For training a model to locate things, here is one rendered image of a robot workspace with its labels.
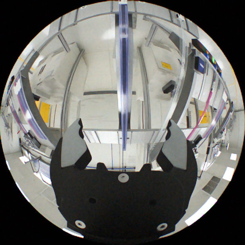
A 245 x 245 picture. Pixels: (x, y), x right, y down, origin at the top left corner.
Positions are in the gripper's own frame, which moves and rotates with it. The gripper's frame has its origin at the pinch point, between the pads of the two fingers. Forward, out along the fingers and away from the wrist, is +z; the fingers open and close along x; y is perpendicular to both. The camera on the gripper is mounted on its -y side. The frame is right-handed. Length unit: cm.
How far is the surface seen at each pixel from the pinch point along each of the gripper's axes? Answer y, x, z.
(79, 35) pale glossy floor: -69, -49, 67
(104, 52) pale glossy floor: -45, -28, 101
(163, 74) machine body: -11, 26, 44
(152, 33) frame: -46, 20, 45
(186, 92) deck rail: -3.6, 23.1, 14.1
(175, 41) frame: -25.1, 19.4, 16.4
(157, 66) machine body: -16, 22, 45
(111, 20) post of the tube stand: -75, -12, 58
